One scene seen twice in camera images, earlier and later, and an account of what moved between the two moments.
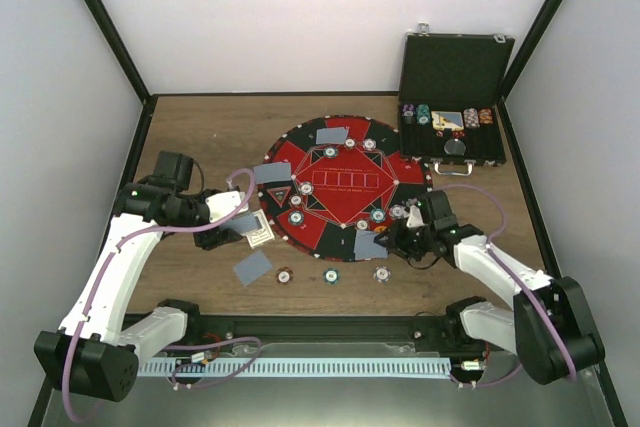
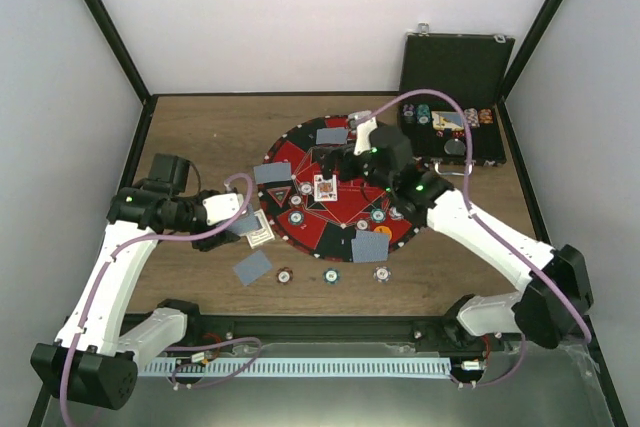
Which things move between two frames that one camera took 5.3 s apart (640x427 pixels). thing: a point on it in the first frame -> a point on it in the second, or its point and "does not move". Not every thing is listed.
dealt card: [366, 249] does not move
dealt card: [331, 135] does not move
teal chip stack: [331, 275] does not move
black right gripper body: [411, 244] -> [382, 181]
